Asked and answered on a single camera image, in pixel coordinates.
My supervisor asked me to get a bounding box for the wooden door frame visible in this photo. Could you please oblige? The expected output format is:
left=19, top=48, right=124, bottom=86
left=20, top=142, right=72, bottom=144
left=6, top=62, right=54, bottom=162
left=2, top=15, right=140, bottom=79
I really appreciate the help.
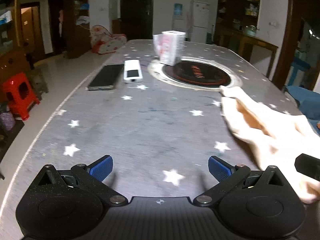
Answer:
left=272, top=0, right=320, bottom=90

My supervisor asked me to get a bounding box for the black smartphone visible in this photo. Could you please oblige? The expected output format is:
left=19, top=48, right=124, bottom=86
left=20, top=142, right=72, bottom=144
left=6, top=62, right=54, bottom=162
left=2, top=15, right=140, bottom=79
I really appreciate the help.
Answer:
left=86, top=64, right=125, bottom=91

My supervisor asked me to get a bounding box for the white refrigerator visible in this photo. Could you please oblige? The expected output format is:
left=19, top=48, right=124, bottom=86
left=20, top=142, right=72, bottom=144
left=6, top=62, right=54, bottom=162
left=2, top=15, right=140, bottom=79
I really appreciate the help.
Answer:
left=191, top=0, right=210, bottom=43

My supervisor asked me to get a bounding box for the tall wooden shelf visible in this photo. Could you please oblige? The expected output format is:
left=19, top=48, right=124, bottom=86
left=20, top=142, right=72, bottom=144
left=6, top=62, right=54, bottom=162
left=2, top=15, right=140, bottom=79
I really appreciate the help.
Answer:
left=62, top=0, right=90, bottom=59

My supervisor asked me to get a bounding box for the water dispenser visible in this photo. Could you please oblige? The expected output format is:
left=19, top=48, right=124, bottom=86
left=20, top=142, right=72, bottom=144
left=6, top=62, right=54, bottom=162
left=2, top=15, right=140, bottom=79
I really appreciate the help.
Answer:
left=172, top=3, right=185, bottom=30

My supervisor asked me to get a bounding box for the blue sofa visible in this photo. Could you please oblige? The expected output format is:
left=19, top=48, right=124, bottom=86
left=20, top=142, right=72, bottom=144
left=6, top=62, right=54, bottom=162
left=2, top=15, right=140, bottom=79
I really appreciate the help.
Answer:
left=285, top=85, right=320, bottom=120

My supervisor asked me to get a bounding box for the white remote control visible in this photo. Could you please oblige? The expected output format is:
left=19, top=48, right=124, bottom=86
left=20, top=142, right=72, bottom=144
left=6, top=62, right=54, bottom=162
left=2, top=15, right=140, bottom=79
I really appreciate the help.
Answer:
left=123, top=59, right=143, bottom=83

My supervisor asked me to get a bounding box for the floral baby seat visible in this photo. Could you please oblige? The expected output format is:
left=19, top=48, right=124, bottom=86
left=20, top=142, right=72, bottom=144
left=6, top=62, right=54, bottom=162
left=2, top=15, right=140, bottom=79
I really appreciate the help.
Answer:
left=90, top=25, right=127, bottom=54

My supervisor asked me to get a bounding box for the red plastic stool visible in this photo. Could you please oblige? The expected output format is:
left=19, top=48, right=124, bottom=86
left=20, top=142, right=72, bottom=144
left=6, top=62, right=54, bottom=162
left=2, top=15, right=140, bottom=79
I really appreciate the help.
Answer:
left=2, top=72, right=40, bottom=121

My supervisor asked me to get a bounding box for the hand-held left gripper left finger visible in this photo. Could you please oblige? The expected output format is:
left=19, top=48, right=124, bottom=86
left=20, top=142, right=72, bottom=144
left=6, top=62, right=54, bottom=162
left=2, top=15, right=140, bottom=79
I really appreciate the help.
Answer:
left=37, top=155, right=127, bottom=207

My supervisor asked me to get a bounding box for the round black induction cooker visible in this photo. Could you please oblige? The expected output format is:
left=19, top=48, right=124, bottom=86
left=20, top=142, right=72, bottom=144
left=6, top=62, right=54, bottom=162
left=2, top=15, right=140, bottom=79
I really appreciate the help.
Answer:
left=148, top=58, right=242, bottom=89

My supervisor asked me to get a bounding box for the dark door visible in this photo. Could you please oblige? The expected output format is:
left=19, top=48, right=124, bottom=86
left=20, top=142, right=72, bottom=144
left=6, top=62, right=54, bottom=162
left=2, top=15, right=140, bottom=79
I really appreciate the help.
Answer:
left=120, top=0, right=154, bottom=40

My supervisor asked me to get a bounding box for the wooden side table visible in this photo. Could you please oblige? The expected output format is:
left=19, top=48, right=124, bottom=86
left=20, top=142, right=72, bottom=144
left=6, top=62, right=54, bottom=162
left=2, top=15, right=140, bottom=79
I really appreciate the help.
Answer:
left=220, top=29, right=279, bottom=78

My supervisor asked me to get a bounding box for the wooden wall cabinet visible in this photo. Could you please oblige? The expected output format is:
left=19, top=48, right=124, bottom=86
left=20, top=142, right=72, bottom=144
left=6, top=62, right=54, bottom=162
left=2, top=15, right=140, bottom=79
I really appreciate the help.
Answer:
left=216, top=0, right=262, bottom=48

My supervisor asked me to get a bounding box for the clear tissue pack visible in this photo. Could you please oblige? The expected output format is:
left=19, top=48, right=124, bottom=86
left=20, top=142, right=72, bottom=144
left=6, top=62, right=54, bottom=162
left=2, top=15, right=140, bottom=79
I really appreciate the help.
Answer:
left=153, top=31, right=186, bottom=66

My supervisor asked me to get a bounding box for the cream garment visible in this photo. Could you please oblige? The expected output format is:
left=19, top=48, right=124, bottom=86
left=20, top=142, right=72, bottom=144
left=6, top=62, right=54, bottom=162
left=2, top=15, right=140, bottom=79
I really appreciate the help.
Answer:
left=219, top=85, right=320, bottom=204

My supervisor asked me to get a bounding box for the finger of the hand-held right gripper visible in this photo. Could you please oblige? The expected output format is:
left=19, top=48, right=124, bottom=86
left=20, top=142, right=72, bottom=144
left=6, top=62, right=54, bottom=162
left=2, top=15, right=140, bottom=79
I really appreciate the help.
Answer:
left=294, top=154, right=320, bottom=180

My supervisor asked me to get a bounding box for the small blue table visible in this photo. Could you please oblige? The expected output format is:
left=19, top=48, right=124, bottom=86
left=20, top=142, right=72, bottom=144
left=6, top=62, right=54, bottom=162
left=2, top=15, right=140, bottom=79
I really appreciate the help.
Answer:
left=287, top=57, right=311, bottom=88

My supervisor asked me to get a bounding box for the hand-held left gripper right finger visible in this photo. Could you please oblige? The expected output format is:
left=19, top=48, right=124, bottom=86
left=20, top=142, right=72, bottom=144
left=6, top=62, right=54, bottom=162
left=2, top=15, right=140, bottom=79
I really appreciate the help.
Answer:
left=192, top=155, right=284, bottom=207

